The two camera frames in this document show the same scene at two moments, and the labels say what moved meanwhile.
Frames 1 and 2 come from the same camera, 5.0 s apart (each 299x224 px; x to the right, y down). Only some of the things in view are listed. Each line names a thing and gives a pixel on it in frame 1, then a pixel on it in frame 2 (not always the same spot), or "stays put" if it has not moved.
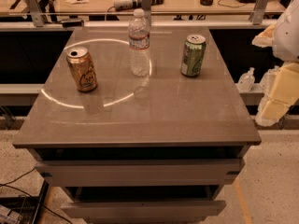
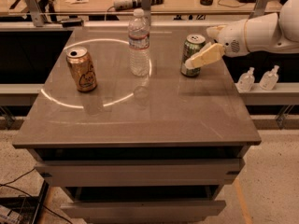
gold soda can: (82, 69) stays put
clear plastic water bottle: (139, 44) stays put
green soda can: (193, 53) stays put
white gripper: (288, 36) -> (232, 37)
